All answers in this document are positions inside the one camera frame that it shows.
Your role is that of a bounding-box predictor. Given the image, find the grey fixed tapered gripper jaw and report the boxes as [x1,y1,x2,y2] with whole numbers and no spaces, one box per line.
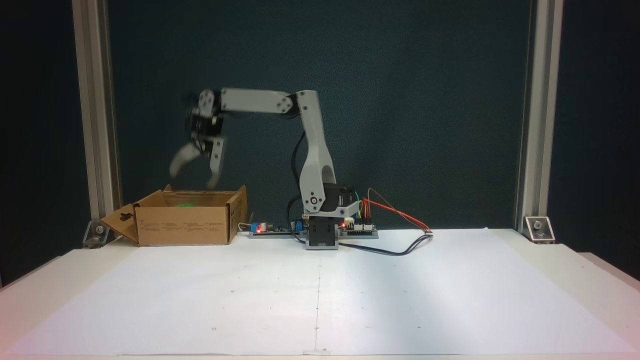
[207,139,225,190]

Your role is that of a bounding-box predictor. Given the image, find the grey moving curved gripper jaw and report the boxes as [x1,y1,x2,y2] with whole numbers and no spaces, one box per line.
[169,143,204,179]

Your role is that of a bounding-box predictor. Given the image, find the brown cardboard box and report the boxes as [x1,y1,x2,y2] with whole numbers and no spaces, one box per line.
[100,184,249,247]

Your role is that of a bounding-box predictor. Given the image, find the circuit board with blue parts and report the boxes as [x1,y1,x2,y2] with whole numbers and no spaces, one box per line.
[248,218,307,239]

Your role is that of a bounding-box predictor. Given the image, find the white paper sheet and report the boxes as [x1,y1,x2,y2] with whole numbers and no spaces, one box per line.
[5,227,638,357]

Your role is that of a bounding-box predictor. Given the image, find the aluminium profile post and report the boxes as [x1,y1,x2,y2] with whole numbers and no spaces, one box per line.
[71,0,123,222]
[513,0,565,233]

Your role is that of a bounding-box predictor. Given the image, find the metal corner bracket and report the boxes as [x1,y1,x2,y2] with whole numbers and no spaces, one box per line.
[523,216,556,245]
[82,220,123,249]

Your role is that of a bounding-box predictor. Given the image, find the circuit board with coloured wires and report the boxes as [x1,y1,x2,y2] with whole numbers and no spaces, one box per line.
[340,218,379,240]

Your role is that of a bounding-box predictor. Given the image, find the orange and red wires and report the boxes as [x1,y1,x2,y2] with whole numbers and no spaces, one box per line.
[362,196,433,234]

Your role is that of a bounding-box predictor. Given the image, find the black cable on table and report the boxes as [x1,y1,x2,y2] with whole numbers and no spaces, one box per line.
[339,233,434,257]

